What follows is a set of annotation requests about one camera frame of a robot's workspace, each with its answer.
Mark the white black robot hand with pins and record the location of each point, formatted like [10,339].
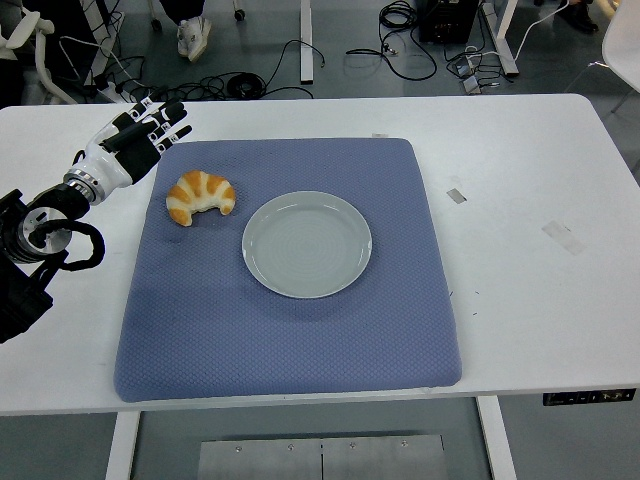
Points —
[112,170]

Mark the golden croissant bread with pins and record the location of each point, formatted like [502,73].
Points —
[200,192]

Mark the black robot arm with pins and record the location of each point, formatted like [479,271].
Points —
[20,305]

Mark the round grey plate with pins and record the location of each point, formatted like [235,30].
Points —
[307,250]

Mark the white power strip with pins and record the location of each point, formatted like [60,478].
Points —
[111,93]

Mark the white office chair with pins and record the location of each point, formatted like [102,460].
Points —
[42,60]

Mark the person's leg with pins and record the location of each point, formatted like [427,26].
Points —
[187,9]

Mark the black caster wheel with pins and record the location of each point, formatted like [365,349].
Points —
[240,14]

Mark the blue quilted mat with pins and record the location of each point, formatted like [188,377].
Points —
[250,340]

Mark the white table leg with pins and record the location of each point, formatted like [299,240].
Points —
[496,440]
[121,445]

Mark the grey tape piece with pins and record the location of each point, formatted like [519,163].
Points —
[456,196]

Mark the black equipment box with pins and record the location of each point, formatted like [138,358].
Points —
[445,20]

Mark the grey power adapter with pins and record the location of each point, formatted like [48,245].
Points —
[471,85]

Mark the white desk leg with foot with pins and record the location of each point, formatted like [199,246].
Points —
[502,40]

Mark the translucent tape piece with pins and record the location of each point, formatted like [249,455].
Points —
[564,238]

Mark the person's foot in black shoe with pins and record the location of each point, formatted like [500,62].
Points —
[582,17]

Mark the white shell chair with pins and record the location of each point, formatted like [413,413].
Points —
[622,52]

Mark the black table control panel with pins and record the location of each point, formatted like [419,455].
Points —
[587,397]

